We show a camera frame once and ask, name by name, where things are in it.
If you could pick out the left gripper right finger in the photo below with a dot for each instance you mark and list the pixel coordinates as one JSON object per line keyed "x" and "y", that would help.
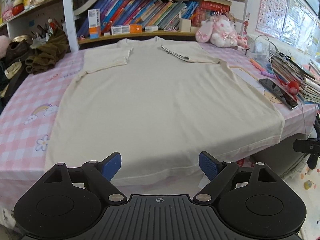
{"x": 220, "y": 175}

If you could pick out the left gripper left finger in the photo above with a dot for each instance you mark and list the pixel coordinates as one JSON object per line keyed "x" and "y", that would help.
{"x": 98, "y": 176}

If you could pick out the cream t-shirt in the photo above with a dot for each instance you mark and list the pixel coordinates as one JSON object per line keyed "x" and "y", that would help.
{"x": 159, "y": 103}

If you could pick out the black smartphone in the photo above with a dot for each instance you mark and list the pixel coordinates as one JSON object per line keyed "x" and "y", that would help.
{"x": 279, "y": 93}

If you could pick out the stack of notebooks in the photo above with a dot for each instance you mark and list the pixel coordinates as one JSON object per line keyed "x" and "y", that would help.
{"x": 287, "y": 70}

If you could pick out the pink checkered table mat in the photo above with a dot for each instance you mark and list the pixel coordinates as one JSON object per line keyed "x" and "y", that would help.
{"x": 27, "y": 121}

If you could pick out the orange marker pen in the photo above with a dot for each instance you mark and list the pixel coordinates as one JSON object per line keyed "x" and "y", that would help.
{"x": 257, "y": 65}

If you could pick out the white power adapter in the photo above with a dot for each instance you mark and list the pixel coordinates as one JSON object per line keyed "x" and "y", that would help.
{"x": 260, "y": 47}

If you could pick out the brown velvet cloth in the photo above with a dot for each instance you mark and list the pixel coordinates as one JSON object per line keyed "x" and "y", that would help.
{"x": 45, "y": 57}

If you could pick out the pink white plush bunny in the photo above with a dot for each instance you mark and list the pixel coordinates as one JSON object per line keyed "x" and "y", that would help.
{"x": 220, "y": 31}

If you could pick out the beige pen holder box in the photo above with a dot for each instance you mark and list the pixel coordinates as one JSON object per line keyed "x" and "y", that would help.
{"x": 184, "y": 25}

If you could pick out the flat white orange box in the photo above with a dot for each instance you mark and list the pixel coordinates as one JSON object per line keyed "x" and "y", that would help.
{"x": 126, "y": 29}

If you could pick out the white charger on shelf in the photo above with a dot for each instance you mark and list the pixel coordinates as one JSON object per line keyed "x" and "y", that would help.
{"x": 151, "y": 29}

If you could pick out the brass bowl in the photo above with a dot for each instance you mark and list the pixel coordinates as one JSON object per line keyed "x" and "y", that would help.
{"x": 21, "y": 38}

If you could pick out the tall white orange box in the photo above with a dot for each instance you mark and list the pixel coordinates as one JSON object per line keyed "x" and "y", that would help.
{"x": 94, "y": 24}

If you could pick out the white wooden bookshelf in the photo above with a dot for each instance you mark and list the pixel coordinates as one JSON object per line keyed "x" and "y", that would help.
{"x": 67, "y": 12}

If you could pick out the row of colourful books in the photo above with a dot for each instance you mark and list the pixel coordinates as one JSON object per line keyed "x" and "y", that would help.
{"x": 164, "y": 14}

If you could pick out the alphabet wall poster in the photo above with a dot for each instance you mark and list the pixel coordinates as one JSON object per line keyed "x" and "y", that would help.
{"x": 295, "y": 22}

